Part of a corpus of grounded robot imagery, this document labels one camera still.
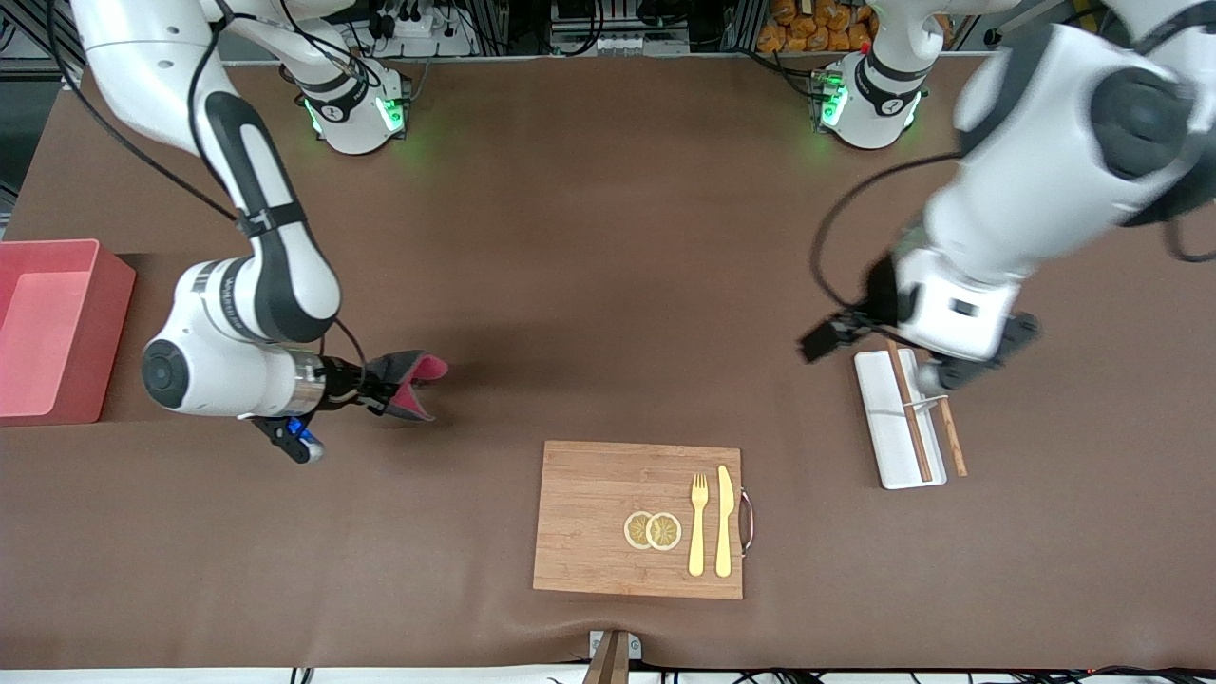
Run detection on brown table mat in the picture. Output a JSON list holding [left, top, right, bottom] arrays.
[[0, 55, 1216, 671]]

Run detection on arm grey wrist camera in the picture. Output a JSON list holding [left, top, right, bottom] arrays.
[[915, 312, 1043, 392], [250, 414, 326, 466]]

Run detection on yellow plastic fork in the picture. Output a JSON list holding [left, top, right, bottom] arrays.
[[688, 473, 710, 578]]

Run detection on pink plastic bin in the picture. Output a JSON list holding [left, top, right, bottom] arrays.
[[0, 238, 137, 426]]

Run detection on aluminium equipment rack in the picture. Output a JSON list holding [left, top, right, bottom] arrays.
[[475, 0, 761, 56]]

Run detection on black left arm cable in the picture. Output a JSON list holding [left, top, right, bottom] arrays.
[[809, 152, 962, 329]]

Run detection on white power strip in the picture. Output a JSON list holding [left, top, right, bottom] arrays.
[[366, 0, 476, 58]]

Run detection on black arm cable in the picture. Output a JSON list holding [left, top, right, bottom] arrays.
[[43, 0, 373, 381], [809, 152, 962, 329]]

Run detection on grey cloth with pink lining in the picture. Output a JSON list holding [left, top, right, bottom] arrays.
[[366, 350, 449, 422]]

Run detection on pile of orange items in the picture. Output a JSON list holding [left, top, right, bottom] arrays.
[[757, 0, 954, 53]]

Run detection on yellow plastic knife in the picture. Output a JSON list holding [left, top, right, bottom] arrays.
[[714, 465, 735, 579]]

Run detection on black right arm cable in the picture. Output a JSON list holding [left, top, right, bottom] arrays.
[[43, 0, 373, 381]]

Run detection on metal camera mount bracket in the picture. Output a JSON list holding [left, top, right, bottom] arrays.
[[581, 629, 644, 684]]

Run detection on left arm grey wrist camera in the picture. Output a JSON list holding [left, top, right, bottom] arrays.
[[915, 312, 1043, 392]]

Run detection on white rectangular tray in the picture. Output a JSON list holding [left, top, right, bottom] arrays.
[[853, 348, 949, 491]]

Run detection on wooden cutting board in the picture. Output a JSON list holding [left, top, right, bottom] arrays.
[[532, 440, 756, 601]]

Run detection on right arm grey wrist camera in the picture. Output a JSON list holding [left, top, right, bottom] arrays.
[[250, 414, 326, 466]]

